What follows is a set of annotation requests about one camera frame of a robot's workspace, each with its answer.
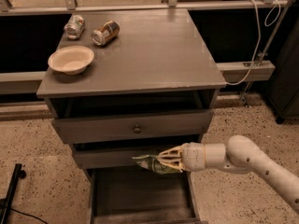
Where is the grey top drawer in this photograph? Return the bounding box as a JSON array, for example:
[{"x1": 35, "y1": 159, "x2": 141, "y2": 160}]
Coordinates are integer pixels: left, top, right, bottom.
[{"x1": 52, "y1": 109, "x2": 213, "y2": 144}]

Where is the black floor cable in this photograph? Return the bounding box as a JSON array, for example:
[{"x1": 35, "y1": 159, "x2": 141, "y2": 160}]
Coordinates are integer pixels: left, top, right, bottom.
[{"x1": 8, "y1": 207, "x2": 49, "y2": 224}]

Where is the metal railing frame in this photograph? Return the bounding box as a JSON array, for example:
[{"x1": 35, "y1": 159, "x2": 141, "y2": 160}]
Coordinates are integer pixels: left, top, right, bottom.
[{"x1": 0, "y1": 0, "x2": 299, "y2": 95}]

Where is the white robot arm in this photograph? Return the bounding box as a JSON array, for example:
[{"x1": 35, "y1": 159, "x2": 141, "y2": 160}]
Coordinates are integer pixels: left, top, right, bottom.
[{"x1": 158, "y1": 135, "x2": 299, "y2": 213}]

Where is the dark cabinet at right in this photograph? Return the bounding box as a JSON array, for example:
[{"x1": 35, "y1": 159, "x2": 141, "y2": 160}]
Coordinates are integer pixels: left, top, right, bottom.
[{"x1": 262, "y1": 15, "x2": 299, "y2": 124}]

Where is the white paper bowl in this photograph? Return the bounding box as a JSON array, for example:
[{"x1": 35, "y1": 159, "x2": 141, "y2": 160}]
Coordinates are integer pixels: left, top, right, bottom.
[{"x1": 48, "y1": 46, "x2": 94, "y2": 76}]

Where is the grey open bottom drawer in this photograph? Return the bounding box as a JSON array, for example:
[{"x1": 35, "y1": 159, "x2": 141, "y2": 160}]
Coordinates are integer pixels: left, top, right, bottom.
[{"x1": 87, "y1": 166, "x2": 201, "y2": 224}]

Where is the black stand base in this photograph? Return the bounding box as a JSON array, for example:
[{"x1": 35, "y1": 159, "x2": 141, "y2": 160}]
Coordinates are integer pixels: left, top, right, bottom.
[{"x1": 0, "y1": 163, "x2": 26, "y2": 224}]

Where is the grey middle drawer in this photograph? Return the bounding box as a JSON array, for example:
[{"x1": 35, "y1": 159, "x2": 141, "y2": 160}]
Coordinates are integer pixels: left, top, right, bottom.
[{"x1": 73, "y1": 143, "x2": 178, "y2": 169}]

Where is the gold soda can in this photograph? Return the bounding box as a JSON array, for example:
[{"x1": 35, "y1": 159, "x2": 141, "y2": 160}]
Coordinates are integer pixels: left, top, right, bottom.
[{"x1": 92, "y1": 21, "x2": 120, "y2": 46}]

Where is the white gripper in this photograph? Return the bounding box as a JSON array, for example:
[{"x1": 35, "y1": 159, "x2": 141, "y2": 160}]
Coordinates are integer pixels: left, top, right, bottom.
[{"x1": 157, "y1": 143, "x2": 226, "y2": 173}]

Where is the white cable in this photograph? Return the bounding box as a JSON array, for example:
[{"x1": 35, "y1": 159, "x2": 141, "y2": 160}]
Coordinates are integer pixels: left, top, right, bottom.
[{"x1": 224, "y1": 0, "x2": 282, "y2": 86}]

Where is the green jalapeno chip bag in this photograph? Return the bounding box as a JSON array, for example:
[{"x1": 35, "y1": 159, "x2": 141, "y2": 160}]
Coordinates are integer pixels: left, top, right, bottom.
[{"x1": 133, "y1": 155, "x2": 180, "y2": 175}]

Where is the grey wooden drawer cabinet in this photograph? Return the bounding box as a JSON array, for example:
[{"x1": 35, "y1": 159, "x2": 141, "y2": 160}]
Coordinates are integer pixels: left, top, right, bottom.
[{"x1": 36, "y1": 8, "x2": 227, "y2": 224}]

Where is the silver soda can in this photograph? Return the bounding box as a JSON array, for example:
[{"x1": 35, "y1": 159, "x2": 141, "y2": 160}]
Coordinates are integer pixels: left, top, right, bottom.
[{"x1": 64, "y1": 15, "x2": 85, "y2": 40}]

